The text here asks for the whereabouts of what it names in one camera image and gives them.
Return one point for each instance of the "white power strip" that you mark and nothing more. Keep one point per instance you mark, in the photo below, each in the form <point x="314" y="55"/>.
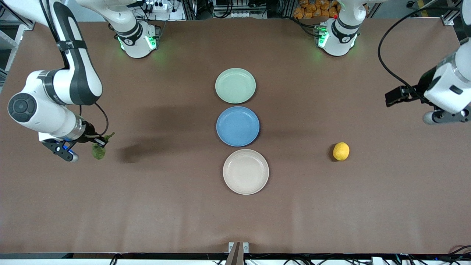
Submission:
<point x="158" y="5"/>

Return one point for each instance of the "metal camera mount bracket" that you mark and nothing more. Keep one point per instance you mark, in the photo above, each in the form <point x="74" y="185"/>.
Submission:
<point x="235" y="254"/>

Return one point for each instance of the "beige plate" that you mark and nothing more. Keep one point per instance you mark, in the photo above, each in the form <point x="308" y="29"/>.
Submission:
<point x="245" y="172"/>

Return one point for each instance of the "blue plate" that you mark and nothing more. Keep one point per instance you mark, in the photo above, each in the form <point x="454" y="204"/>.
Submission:
<point x="237" y="126"/>

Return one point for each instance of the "bag of orange snacks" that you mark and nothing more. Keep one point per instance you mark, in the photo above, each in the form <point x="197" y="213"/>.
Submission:
<point x="312" y="9"/>

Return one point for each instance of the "green lettuce leaf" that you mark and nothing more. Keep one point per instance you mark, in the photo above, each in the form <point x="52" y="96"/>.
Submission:
<point x="98" y="152"/>

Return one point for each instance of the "pale green plate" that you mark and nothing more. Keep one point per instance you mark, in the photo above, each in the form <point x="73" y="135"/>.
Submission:
<point x="235" y="85"/>

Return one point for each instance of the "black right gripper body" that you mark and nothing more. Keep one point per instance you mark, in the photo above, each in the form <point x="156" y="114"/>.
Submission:
<point x="88" y="134"/>

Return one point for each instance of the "aluminium frame corner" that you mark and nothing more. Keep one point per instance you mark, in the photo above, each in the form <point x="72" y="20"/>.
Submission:
<point x="447" y="20"/>
<point x="29" y="25"/>

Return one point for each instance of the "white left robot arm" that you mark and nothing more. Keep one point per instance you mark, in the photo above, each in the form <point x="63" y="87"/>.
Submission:
<point x="342" y="40"/>

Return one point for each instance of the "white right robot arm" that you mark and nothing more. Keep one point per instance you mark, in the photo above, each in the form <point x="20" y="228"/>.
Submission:
<point x="55" y="110"/>

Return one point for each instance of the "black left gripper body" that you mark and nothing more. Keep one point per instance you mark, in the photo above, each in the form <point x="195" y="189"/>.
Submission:
<point x="425" y="83"/>

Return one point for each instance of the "yellow lemon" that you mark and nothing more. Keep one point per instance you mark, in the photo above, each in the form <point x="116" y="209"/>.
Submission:
<point x="341" y="151"/>

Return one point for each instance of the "black equipment rack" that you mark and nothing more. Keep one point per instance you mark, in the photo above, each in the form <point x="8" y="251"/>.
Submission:
<point x="257" y="7"/>

